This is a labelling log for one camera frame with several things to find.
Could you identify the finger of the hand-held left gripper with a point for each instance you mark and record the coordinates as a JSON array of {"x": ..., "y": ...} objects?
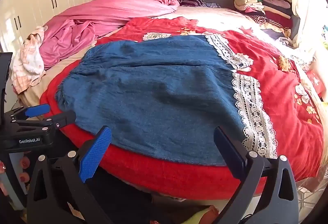
[
  {"x": 35, "y": 110},
  {"x": 64, "y": 119}
]

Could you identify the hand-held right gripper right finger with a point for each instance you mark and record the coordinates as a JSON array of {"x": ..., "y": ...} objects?
[{"x": 230, "y": 154}]

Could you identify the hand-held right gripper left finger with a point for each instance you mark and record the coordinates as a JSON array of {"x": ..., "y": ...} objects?
[{"x": 96, "y": 152}]

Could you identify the blue denim pants lace trim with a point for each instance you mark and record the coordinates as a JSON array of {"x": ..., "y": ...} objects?
[{"x": 153, "y": 90}]

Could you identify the white stand with pink knobs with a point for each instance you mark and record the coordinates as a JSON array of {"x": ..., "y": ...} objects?
[{"x": 21, "y": 162}]

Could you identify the pink checked cloth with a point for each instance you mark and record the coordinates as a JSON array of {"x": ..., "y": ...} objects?
[{"x": 28, "y": 60}]

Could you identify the yellow green object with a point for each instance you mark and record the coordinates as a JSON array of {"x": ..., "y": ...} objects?
[{"x": 202, "y": 216}]

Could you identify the red floral blanket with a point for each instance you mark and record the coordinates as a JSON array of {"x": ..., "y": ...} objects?
[{"x": 281, "y": 101}]

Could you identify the pink quilt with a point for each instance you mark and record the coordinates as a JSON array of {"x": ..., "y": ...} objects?
[{"x": 102, "y": 14}]

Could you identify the purple grey cloth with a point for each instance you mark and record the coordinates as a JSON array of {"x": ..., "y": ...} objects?
[{"x": 278, "y": 34}]

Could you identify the blue patterned pillow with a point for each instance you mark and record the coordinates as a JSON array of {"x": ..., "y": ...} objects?
[{"x": 212, "y": 5}]

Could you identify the stack of folded clothes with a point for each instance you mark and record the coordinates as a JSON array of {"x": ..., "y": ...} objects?
[{"x": 251, "y": 3}]

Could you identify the purple striped pillow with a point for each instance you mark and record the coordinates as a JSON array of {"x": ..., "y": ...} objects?
[{"x": 189, "y": 1}]

